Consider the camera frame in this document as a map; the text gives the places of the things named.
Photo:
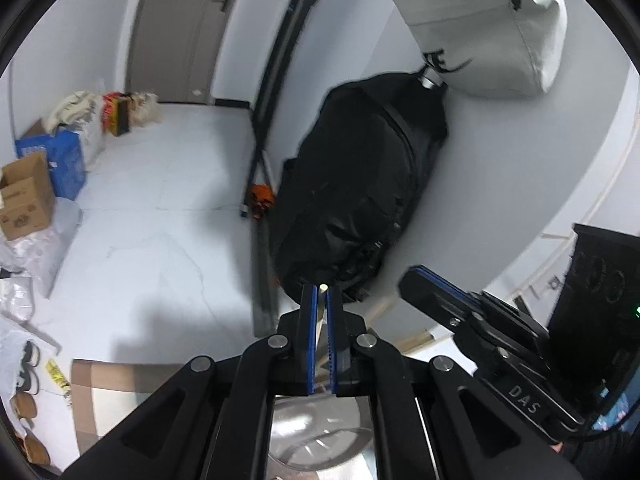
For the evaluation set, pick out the wooden chopstick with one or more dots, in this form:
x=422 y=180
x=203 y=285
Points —
x=322 y=353

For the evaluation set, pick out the grey canvas bag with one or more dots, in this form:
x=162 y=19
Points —
x=499 y=49

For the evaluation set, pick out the blue cardboard box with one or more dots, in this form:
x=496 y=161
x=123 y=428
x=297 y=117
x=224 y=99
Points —
x=67 y=170

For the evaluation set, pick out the grey mailer bag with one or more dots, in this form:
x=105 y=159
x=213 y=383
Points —
x=50 y=239

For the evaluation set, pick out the white plastic bag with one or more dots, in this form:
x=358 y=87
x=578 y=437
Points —
x=18 y=305

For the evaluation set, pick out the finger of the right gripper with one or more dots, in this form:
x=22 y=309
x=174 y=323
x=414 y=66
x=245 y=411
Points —
x=443 y=302

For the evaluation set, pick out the grey door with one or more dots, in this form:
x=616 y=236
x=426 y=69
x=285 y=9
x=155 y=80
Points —
x=174 y=48

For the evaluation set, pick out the black backpack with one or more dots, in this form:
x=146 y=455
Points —
x=351 y=190

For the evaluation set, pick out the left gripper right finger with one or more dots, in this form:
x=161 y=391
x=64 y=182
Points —
x=432 y=420

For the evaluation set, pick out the red yellow shopping bag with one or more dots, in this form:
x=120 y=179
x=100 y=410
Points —
x=116 y=113

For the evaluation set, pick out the brown shoe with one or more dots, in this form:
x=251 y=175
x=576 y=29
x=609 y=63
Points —
x=24 y=406

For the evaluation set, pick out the brown cardboard box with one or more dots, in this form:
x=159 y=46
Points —
x=27 y=196

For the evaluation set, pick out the checkered table mat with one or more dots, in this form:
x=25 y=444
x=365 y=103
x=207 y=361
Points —
x=104 y=393

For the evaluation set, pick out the cream cloth bundle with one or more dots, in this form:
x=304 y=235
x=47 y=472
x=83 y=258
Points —
x=80 y=113

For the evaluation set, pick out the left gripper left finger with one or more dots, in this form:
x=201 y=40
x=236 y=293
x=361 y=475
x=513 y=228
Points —
x=211 y=420

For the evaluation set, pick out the grey utensil holder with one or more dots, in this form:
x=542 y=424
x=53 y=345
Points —
x=321 y=437

